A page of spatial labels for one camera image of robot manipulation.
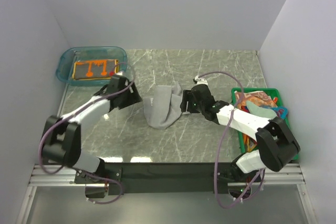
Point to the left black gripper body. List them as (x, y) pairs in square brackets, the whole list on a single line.
[(128, 97)]

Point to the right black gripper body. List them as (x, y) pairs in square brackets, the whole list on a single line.
[(193, 106)]

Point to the orange and grey towel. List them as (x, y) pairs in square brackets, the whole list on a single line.
[(95, 69)]

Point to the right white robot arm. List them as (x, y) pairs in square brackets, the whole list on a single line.
[(276, 144)]

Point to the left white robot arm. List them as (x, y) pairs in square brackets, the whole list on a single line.
[(60, 145)]

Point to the teal transparent plastic bin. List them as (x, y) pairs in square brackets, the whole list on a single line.
[(69, 57)]

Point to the pale green towel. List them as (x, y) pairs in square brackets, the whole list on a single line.
[(259, 111)]

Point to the brown patterned towel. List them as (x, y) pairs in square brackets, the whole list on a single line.
[(258, 98)]

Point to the red and blue cloth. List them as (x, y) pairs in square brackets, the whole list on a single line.
[(281, 111)]

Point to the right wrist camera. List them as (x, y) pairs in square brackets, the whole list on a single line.
[(200, 80)]

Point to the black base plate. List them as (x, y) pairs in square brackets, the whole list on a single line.
[(173, 177)]

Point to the aluminium rail frame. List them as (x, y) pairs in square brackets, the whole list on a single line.
[(291, 174)]

